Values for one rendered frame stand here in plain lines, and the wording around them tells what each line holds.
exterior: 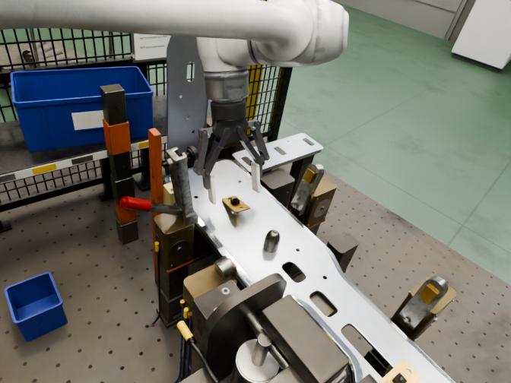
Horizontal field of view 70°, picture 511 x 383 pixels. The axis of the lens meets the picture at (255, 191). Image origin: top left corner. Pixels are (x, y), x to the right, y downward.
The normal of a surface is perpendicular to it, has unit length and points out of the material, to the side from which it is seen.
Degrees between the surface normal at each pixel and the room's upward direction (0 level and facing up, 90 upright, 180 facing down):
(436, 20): 90
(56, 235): 0
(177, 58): 90
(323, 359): 0
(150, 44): 90
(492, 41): 90
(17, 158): 0
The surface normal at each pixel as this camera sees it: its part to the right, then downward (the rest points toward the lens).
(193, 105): 0.60, 0.58
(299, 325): 0.14, -0.76
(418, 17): -0.69, 0.39
